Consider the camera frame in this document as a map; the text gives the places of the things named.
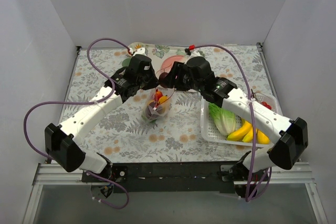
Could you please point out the clear orange-zip bag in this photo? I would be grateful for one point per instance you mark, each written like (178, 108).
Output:
(163, 108)

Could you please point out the white plastic basket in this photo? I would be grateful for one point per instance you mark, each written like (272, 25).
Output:
(210, 132)

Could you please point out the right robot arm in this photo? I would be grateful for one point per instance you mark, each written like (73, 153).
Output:
(289, 137)

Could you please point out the red apple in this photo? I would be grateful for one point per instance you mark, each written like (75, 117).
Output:
(158, 95)

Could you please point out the yellow banana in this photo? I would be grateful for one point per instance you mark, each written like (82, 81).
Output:
(245, 134)

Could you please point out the floral table mat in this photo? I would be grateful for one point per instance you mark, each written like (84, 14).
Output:
(123, 136)

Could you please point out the green cup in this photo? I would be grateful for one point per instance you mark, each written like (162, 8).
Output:
(126, 62)

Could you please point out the brown passion fruit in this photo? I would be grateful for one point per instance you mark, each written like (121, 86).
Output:
(150, 112)

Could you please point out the red wrinkled fruit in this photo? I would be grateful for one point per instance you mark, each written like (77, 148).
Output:
(164, 80)

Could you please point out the green lettuce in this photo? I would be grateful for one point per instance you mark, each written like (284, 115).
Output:
(224, 120)

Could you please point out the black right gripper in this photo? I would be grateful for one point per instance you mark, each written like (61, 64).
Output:
(170, 77)

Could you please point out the flower-print bowl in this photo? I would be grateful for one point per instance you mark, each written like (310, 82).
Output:
(136, 45)

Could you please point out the lychee bunch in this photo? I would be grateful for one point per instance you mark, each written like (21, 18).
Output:
(265, 104)

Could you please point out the pink cream plate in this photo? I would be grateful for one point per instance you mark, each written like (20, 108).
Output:
(168, 62)

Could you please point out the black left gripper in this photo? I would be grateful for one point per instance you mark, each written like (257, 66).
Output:
(151, 82)

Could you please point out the leaf-print serving tray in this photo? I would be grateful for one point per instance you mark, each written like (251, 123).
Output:
(159, 53)

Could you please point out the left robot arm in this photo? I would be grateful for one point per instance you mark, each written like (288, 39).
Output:
(63, 141)

